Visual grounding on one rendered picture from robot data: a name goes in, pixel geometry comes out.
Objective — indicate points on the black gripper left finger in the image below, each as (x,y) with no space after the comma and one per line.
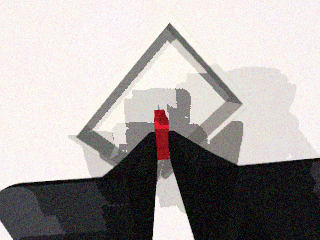
(123,200)

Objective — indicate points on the red fuse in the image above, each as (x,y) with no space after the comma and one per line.
(161,124)

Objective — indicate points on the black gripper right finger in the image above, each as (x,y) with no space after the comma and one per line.
(215,192)

